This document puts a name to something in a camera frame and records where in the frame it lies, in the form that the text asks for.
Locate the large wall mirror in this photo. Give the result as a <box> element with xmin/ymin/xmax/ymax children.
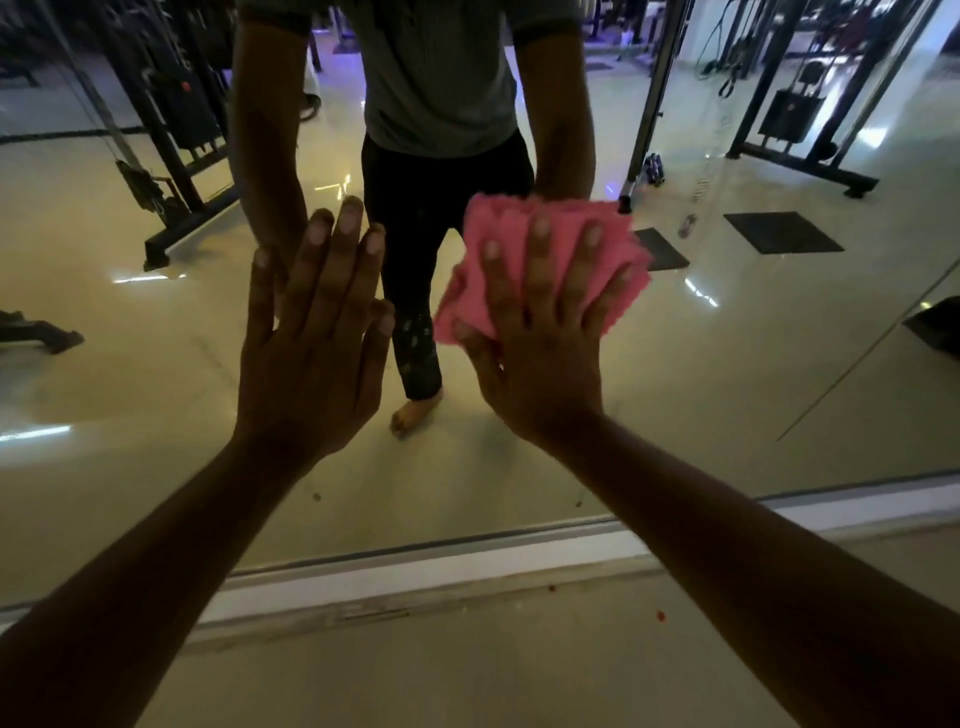
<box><xmin>0</xmin><ymin>0</ymin><xmax>960</xmax><ymax>613</ymax></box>

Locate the person's left forearm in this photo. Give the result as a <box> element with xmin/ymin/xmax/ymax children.
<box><xmin>0</xmin><ymin>438</ymin><xmax>316</xmax><ymax>728</ymax></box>

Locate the person's right forearm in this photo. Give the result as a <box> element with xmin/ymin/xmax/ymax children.
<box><xmin>539</xmin><ymin>410</ymin><xmax>960</xmax><ymax>728</ymax></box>

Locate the person's left hand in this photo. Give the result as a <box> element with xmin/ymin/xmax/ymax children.
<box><xmin>232</xmin><ymin>194</ymin><xmax>397</xmax><ymax>481</ymax></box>

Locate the pink cloth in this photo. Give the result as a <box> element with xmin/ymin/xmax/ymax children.
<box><xmin>432</xmin><ymin>192</ymin><xmax>654</xmax><ymax>348</ymax></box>

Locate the person's right hand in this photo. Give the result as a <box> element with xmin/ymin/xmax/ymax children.
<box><xmin>452</xmin><ymin>213</ymin><xmax>637</xmax><ymax>451</ymax></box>

